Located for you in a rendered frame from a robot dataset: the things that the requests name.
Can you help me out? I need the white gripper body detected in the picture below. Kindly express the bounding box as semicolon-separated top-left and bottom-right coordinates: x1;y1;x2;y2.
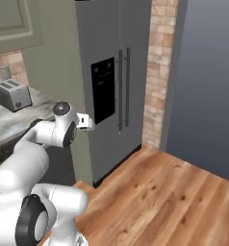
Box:
86;116;96;132

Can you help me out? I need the grey double-door fridge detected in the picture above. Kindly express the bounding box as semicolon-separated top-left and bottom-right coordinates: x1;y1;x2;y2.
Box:
75;0;153;188

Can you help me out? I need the grey-green tall side panel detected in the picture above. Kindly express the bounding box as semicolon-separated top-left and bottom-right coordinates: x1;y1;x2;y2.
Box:
21;0;94;187

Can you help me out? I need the silver toaster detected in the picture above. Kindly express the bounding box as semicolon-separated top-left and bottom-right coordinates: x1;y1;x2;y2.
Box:
0;78;34;112

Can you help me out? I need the dark fridge door handle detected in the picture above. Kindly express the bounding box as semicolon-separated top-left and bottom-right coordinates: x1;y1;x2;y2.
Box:
117;49;124;134

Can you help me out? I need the grey wall socket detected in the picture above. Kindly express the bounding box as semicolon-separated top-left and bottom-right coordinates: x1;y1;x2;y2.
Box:
0;65;12;81

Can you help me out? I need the grey-green wall cupboard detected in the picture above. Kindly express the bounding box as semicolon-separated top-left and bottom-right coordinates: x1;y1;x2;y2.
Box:
0;0;45;56

